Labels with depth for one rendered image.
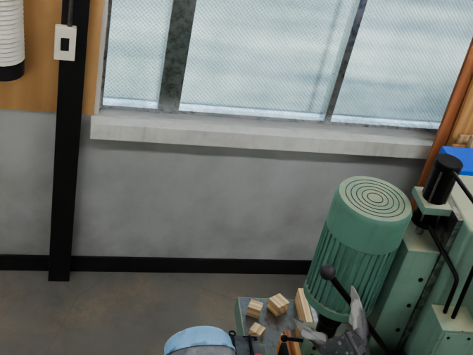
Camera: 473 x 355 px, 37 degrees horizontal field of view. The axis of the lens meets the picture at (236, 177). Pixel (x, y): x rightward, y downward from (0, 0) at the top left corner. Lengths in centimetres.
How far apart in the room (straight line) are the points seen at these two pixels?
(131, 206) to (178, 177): 25
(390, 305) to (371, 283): 11
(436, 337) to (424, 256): 18
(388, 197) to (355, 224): 12
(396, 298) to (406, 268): 10
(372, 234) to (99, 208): 186
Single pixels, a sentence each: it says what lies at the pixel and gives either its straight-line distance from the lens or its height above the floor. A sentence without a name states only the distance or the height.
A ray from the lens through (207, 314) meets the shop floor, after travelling 332.
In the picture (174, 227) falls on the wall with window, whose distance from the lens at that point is 330.
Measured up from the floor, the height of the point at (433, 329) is 127.
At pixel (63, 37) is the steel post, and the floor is 123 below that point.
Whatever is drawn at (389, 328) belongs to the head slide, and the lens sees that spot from 180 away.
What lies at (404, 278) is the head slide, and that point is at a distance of 169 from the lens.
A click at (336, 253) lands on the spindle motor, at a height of 138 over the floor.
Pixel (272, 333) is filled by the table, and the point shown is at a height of 90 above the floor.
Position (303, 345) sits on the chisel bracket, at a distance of 187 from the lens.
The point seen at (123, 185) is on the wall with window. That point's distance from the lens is 313.
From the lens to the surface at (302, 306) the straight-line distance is 209.
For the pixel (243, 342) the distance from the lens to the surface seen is 187.
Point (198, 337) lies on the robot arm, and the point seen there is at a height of 150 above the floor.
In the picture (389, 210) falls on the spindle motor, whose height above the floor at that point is 150.
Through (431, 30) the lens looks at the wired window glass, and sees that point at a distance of 316.
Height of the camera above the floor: 236
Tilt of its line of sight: 34 degrees down
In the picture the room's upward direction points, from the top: 13 degrees clockwise
